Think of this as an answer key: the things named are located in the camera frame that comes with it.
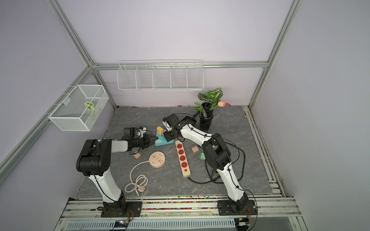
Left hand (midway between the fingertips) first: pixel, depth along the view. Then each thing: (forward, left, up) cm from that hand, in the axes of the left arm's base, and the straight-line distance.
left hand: (157, 140), depth 96 cm
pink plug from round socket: (-10, +12, -2) cm, 16 cm away
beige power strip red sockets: (-17, -17, -1) cm, 24 cm away
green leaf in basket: (+10, +34, +25) cm, 43 cm away
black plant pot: (+12, -34, 0) cm, 36 cm away
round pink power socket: (-13, 0, -2) cm, 13 cm away
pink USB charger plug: (-8, -25, -2) cm, 26 cm away
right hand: (+3, -7, +2) cm, 8 cm away
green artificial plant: (+15, -36, +20) cm, 44 cm away
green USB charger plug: (-13, -29, -2) cm, 31 cm away
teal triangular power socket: (-1, -3, -1) cm, 3 cm away
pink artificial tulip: (+8, -41, +23) cm, 48 cm away
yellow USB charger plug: (+6, -1, +3) cm, 7 cm away
